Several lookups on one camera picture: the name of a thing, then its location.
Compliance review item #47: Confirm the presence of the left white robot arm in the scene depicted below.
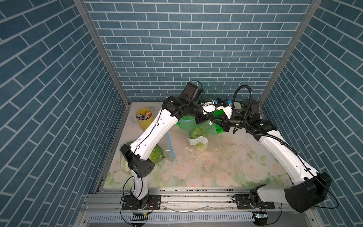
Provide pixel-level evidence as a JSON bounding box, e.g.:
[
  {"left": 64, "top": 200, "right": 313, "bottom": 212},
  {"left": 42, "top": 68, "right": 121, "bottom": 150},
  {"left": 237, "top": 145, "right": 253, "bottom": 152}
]
[{"left": 120, "top": 82, "right": 217, "bottom": 210}]

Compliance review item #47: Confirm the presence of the clear zipper bag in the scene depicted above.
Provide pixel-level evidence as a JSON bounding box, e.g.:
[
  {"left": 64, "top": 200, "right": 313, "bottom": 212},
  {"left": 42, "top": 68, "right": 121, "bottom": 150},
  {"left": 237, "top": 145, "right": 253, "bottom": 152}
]
[
  {"left": 178, "top": 116, "right": 219, "bottom": 152},
  {"left": 113, "top": 135, "right": 173, "bottom": 176}
]

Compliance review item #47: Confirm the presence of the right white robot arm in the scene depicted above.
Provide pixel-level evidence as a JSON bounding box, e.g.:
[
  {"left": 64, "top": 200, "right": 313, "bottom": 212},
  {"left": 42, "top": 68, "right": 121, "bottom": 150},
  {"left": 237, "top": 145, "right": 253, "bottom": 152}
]
[{"left": 205, "top": 98, "right": 332, "bottom": 213}]

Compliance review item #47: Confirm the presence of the chinese cabbage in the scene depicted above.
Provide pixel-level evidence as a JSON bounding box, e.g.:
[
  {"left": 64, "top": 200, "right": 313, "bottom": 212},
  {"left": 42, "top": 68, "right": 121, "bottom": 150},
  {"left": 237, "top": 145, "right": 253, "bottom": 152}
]
[
  {"left": 120, "top": 144, "right": 165, "bottom": 174},
  {"left": 188, "top": 126, "right": 209, "bottom": 152}
]

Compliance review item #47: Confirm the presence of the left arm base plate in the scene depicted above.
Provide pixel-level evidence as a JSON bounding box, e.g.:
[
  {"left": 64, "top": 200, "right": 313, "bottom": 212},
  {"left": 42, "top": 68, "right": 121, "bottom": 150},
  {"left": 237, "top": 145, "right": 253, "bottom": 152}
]
[{"left": 121, "top": 194, "right": 162, "bottom": 211}]

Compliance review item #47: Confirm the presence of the yellow cup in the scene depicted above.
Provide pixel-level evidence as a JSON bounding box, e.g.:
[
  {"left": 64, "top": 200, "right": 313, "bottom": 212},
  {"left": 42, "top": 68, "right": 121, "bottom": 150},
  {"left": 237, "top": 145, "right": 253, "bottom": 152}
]
[{"left": 136, "top": 108, "right": 154, "bottom": 131}]

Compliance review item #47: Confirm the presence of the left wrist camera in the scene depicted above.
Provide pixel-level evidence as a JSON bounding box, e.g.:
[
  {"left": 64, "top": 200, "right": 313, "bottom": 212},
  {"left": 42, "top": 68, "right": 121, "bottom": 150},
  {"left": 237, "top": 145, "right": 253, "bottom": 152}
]
[{"left": 202, "top": 98, "right": 224, "bottom": 114}]

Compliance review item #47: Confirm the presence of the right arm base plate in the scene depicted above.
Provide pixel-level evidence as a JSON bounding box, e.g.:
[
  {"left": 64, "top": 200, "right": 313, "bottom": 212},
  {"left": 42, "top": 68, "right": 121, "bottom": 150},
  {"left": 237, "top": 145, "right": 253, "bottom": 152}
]
[{"left": 231, "top": 194, "right": 275, "bottom": 210}]

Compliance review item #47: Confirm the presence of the aluminium rail frame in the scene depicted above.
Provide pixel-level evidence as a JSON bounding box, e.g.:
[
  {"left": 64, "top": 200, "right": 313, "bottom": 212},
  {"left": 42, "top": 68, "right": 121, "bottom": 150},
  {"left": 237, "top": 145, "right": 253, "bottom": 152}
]
[{"left": 75, "top": 188, "right": 323, "bottom": 227}]

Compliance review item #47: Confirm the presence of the green plastic basket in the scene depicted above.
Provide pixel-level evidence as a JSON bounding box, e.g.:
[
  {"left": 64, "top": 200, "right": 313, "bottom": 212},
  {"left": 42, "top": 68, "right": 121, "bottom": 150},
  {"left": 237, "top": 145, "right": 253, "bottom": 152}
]
[{"left": 177, "top": 98, "right": 232, "bottom": 134}]

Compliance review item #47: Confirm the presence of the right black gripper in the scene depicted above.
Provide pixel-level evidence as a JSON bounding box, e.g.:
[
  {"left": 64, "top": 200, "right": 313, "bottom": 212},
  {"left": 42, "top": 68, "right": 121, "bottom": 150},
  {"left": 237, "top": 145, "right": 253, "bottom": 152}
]
[{"left": 210, "top": 113, "right": 248, "bottom": 133}]

